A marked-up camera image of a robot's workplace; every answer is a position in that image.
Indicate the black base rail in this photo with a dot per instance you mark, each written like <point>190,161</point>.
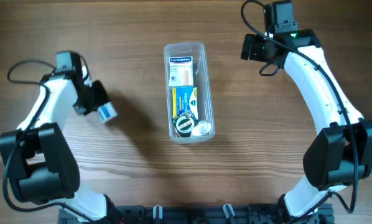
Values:
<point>247,214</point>

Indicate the white Hansaplast plaster box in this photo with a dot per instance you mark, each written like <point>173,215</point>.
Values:
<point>181,71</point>

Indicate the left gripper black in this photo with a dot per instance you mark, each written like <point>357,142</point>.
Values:
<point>96,98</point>

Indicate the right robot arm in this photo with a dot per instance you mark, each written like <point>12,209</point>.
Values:
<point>341,153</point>

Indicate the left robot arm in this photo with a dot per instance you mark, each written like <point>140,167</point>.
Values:
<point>40,169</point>

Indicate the clear plastic container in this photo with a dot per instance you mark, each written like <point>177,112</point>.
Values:
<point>201,80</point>

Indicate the small white bottle clear cap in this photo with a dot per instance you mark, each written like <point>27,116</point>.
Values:
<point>202,128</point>

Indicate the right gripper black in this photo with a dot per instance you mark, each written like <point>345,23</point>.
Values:
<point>249,48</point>

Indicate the blue VapoDrops lozenge box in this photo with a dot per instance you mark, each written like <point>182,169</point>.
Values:
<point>184,99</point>

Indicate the white Panadol box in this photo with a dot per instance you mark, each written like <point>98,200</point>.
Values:
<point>106,112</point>

